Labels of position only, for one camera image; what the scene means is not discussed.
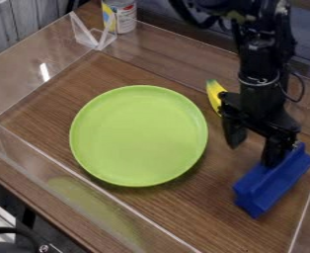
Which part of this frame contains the black cable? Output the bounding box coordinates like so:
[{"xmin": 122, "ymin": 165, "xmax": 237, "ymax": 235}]
[{"xmin": 0, "ymin": 225, "xmax": 42, "ymax": 253}]

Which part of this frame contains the clear acrylic enclosure wall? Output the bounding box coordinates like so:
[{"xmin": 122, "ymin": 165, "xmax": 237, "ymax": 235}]
[{"xmin": 0, "ymin": 13, "xmax": 201, "ymax": 253}]

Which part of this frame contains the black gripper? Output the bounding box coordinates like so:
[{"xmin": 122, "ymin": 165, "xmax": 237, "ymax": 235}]
[{"xmin": 219, "ymin": 81, "xmax": 300, "ymax": 168}]

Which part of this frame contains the blue block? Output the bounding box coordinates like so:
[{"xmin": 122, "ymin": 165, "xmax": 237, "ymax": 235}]
[{"xmin": 233, "ymin": 142, "xmax": 310, "ymax": 218}]

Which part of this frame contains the green round plate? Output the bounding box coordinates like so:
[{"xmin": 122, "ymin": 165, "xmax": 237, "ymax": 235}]
[{"xmin": 69, "ymin": 85, "xmax": 208, "ymax": 187}]

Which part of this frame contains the white yellow can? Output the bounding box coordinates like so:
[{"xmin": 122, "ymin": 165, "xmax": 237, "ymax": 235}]
[{"xmin": 101, "ymin": 0, "xmax": 137, "ymax": 34}]

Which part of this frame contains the yellow toy banana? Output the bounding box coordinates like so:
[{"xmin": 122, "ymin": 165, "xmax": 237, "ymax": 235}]
[{"xmin": 205, "ymin": 79, "xmax": 225, "ymax": 116}]

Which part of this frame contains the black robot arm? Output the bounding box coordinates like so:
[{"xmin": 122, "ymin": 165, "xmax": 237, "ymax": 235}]
[{"xmin": 168, "ymin": 0, "xmax": 300, "ymax": 167}]

